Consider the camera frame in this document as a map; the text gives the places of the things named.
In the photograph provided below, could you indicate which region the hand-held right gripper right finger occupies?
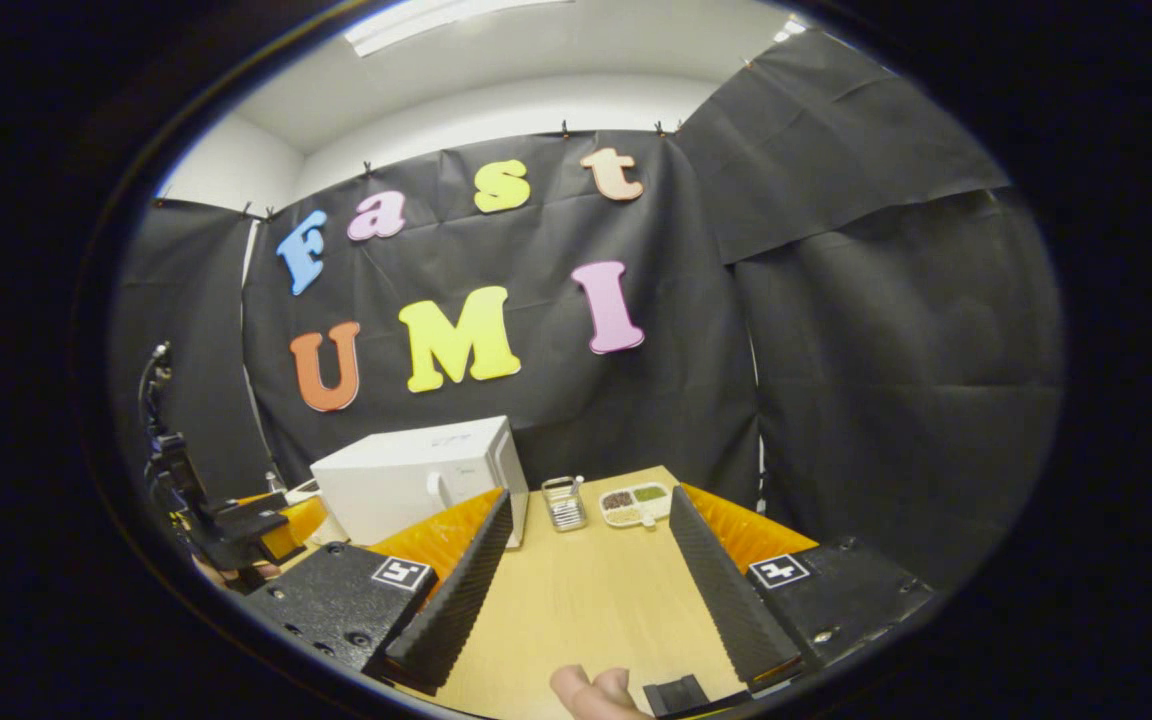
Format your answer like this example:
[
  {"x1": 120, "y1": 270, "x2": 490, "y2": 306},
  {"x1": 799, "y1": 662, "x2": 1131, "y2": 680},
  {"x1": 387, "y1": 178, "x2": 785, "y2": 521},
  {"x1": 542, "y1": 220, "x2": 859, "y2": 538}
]
[{"x1": 668, "y1": 484, "x2": 937, "y2": 696}]

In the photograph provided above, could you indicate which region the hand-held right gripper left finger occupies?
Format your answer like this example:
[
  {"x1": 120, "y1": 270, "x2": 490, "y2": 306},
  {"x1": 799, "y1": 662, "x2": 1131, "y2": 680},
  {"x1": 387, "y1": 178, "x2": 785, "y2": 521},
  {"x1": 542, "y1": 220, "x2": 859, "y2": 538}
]
[{"x1": 226, "y1": 488, "x2": 515, "y2": 696}]

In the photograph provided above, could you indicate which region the white microwave oven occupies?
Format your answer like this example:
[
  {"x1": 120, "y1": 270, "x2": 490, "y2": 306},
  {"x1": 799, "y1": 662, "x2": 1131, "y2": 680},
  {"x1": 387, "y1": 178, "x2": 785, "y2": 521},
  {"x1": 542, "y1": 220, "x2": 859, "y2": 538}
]
[{"x1": 310, "y1": 415, "x2": 531, "y2": 549}]

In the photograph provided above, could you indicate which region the white divided dish of grains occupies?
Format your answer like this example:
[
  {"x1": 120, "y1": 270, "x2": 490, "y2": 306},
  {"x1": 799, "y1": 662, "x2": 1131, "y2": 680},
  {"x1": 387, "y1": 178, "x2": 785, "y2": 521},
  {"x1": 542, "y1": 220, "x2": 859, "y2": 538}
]
[{"x1": 599, "y1": 483, "x2": 673, "y2": 529}]

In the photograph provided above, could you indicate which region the black backdrop cloth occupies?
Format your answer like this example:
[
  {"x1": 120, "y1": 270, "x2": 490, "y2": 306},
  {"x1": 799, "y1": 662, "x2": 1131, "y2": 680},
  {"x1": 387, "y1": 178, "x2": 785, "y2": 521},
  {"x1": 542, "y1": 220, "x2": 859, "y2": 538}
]
[{"x1": 106, "y1": 28, "x2": 1067, "y2": 591}]

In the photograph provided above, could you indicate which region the long ceiling light panel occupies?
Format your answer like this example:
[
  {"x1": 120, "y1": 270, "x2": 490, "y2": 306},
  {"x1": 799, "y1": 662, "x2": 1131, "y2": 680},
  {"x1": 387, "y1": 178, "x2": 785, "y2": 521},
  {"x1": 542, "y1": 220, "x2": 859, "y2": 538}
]
[{"x1": 344, "y1": 0, "x2": 577, "y2": 58}]

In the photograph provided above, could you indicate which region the metal wire basket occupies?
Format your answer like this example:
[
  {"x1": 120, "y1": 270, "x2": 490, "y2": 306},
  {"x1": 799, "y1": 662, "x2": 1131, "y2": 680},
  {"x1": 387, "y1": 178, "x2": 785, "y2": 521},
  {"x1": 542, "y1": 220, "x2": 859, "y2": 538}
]
[{"x1": 541, "y1": 475, "x2": 589, "y2": 533}]

